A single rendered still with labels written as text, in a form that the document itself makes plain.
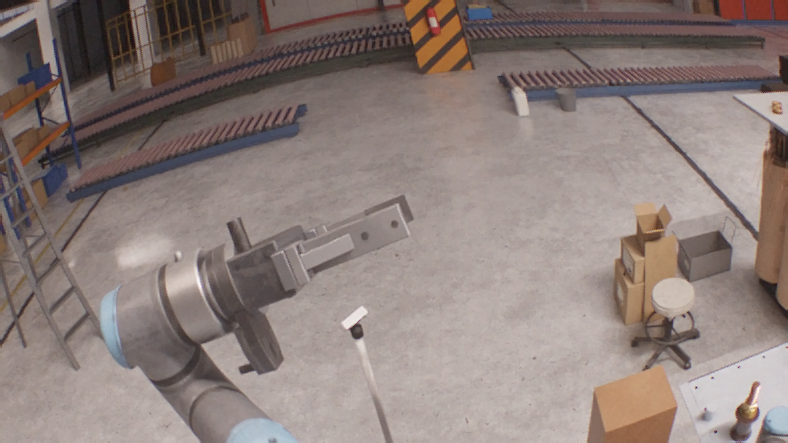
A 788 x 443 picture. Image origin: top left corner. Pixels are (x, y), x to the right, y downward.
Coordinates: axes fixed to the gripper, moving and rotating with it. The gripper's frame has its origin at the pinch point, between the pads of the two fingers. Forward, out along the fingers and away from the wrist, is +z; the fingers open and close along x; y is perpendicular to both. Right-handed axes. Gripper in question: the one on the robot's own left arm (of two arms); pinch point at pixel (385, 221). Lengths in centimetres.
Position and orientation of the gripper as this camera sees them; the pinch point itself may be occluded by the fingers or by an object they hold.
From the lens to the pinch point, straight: 64.8
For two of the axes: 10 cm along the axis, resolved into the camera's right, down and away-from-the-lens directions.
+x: 0.7, -1.1, 9.9
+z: 9.2, -3.7, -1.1
